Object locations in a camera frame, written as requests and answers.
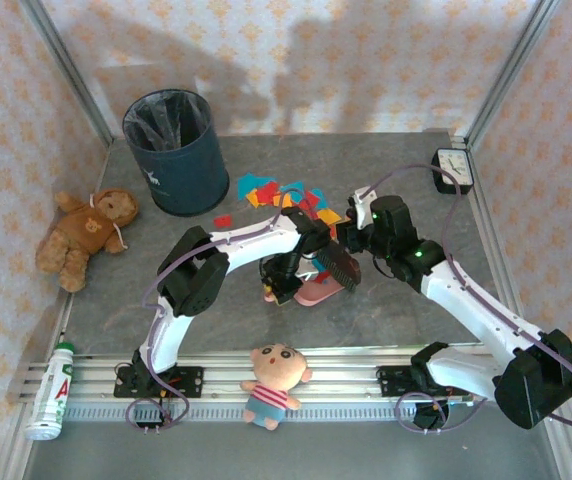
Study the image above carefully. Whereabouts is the dark brown hand brush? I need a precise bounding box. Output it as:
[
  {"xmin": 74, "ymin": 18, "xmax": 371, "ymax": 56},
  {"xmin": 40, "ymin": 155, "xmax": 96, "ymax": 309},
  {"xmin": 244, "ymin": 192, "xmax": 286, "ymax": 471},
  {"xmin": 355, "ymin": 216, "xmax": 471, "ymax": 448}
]
[{"xmin": 314, "ymin": 238, "xmax": 363, "ymax": 296}]

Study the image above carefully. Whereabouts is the pink plastic dustpan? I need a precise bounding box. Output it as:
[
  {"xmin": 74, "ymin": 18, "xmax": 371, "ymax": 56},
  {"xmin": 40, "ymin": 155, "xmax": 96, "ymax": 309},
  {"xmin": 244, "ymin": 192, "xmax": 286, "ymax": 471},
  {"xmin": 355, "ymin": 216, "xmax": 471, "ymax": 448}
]
[{"xmin": 264, "ymin": 269, "xmax": 348, "ymax": 308}]

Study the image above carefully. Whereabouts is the cartoon boy plush doll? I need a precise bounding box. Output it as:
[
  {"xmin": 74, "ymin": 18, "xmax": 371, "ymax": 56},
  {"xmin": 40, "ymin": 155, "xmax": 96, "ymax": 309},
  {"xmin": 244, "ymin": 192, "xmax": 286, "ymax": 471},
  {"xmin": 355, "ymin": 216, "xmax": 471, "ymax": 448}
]
[{"xmin": 239, "ymin": 342, "xmax": 315, "ymax": 432}]

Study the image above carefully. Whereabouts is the black alarm clock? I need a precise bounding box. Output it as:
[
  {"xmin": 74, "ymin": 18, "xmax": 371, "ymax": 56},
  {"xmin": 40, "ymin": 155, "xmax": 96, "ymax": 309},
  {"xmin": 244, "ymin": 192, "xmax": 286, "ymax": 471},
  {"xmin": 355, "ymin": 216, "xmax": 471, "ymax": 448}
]
[{"xmin": 430, "ymin": 147, "xmax": 476, "ymax": 196}]

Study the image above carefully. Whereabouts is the dark blue trash bin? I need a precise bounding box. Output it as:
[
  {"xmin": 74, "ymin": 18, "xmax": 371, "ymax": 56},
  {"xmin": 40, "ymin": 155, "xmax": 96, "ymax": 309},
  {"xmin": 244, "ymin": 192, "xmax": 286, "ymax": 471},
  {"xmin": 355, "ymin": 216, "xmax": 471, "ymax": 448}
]
[{"xmin": 121, "ymin": 88, "xmax": 231, "ymax": 218}]

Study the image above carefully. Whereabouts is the black power connector box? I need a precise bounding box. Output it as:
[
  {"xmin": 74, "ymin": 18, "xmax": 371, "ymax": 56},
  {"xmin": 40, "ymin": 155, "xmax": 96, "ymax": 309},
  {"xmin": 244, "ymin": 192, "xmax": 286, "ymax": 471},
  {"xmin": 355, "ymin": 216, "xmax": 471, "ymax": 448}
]
[
  {"xmin": 133, "ymin": 402, "xmax": 170, "ymax": 431},
  {"xmin": 413, "ymin": 399, "xmax": 475, "ymax": 432}
]

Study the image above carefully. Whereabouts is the clear plastic bin liner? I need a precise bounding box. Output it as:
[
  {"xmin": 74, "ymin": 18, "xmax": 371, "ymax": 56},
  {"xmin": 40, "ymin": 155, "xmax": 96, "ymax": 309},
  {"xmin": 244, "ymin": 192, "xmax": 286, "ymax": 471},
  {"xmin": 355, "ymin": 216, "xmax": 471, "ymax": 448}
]
[{"xmin": 123, "ymin": 89, "xmax": 213, "ymax": 153}]

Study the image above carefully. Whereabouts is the brown teddy bear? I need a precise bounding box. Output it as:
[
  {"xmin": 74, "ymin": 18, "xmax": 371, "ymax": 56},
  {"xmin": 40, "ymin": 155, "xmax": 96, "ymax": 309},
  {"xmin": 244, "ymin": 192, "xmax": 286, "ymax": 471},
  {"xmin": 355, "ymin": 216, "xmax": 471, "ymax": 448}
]
[{"xmin": 34, "ymin": 187, "xmax": 141, "ymax": 294}]

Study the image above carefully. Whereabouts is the white plastic drink bottle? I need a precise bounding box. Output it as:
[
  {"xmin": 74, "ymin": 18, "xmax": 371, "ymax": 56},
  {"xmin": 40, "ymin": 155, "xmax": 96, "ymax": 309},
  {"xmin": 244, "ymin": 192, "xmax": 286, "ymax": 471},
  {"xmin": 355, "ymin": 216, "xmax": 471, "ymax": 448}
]
[{"xmin": 23, "ymin": 341, "xmax": 78, "ymax": 442}]

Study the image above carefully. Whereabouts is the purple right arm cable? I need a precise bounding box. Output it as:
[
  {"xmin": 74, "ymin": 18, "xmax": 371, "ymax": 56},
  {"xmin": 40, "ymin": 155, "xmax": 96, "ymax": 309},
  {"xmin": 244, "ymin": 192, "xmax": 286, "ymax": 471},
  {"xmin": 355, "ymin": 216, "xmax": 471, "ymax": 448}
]
[{"xmin": 363, "ymin": 163, "xmax": 572, "ymax": 435}]

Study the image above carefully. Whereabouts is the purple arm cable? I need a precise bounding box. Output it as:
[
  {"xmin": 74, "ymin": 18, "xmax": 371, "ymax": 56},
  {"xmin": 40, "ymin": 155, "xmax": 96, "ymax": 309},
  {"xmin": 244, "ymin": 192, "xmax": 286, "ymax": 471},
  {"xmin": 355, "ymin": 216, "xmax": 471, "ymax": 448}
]
[
  {"xmin": 363, "ymin": 163, "xmax": 572, "ymax": 435},
  {"xmin": 124, "ymin": 189, "xmax": 317, "ymax": 432}
]

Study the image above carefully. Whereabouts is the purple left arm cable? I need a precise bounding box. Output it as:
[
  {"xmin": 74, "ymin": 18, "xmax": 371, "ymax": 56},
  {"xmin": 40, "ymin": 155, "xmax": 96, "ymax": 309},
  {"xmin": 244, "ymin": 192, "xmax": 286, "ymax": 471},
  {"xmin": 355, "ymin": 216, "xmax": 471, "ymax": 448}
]
[{"xmin": 124, "ymin": 189, "xmax": 317, "ymax": 432}]

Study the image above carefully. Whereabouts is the aluminium mounting rail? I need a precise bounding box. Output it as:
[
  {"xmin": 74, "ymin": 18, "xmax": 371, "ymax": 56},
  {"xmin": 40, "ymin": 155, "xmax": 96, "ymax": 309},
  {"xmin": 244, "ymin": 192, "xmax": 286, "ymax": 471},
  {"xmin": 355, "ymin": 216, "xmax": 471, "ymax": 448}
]
[{"xmin": 6, "ymin": 348, "xmax": 492, "ymax": 406}]

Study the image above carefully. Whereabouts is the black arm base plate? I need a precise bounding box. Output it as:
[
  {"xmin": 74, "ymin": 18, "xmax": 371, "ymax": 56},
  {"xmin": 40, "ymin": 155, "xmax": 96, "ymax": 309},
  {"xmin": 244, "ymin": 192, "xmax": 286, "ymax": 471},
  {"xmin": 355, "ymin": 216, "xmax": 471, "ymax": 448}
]
[
  {"xmin": 375, "ymin": 364, "xmax": 420, "ymax": 399},
  {"xmin": 113, "ymin": 364, "xmax": 205, "ymax": 400}
]

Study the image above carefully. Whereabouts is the grey slotted cable duct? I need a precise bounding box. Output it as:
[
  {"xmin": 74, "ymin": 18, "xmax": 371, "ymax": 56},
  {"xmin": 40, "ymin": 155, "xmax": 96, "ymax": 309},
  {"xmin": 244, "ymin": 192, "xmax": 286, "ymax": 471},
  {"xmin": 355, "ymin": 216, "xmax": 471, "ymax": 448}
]
[{"xmin": 60, "ymin": 402, "xmax": 420, "ymax": 424}]

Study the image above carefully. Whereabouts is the aluminium frame post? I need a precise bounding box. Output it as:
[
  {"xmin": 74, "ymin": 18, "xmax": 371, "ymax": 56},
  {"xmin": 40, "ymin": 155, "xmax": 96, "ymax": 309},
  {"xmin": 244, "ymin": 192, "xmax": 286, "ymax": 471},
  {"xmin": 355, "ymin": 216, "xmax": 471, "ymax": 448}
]
[
  {"xmin": 19, "ymin": 0, "xmax": 116, "ymax": 146},
  {"xmin": 464, "ymin": 0, "xmax": 563, "ymax": 147}
]

